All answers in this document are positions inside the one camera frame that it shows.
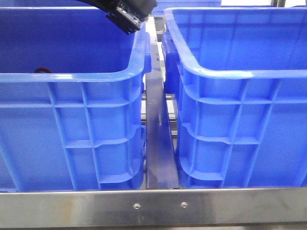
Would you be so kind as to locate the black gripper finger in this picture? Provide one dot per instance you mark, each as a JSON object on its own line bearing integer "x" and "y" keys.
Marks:
{"x": 129, "y": 15}

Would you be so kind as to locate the red push button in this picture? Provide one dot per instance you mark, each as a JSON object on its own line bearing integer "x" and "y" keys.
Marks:
{"x": 43, "y": 70}

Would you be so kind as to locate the blue plastic bin left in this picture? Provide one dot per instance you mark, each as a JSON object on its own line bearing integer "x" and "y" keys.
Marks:
{"x": 79, "y": 127}

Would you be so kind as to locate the blue plastic bin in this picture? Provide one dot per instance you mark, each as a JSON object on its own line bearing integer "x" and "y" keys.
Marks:
{"x": 79, "y": 127}
{"x": 238, "y": 77}

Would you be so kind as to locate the blue plastic bin right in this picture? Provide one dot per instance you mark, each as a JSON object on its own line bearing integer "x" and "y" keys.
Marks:
{"x": 238, "y": 77}

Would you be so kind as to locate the dark metal divider rail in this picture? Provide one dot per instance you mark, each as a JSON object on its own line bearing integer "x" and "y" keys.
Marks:
{"x": 161, "y": 167}

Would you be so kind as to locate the steel rack front rail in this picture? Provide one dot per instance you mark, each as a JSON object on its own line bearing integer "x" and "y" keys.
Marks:
{"x": 179, "y": 207}

